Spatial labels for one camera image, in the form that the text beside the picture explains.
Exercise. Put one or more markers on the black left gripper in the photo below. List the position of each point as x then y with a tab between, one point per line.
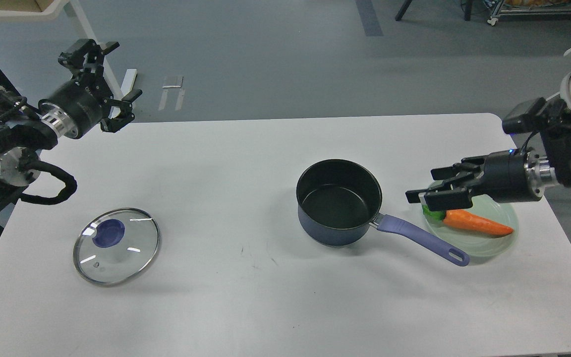
73	102

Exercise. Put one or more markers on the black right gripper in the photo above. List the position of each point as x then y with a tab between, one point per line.
507	176

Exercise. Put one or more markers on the blue saucepan purple handle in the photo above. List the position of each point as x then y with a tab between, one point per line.
339	200

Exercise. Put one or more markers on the glass pot lid purple knob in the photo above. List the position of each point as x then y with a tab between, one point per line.
116	247

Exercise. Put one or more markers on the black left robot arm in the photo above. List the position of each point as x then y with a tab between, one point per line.
23	175

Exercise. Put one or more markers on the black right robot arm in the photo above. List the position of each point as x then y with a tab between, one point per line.
515	175

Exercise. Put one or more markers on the orange toy carrot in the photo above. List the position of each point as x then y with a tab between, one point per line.
466	221

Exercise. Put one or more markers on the pale green glass plate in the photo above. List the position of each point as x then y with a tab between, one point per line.
475	243

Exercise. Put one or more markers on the metal wheeled cart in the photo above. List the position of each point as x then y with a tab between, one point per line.
499	9

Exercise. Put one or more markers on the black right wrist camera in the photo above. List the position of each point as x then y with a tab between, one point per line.
526	117

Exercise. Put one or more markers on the white table frame leg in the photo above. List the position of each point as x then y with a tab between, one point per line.
121	97

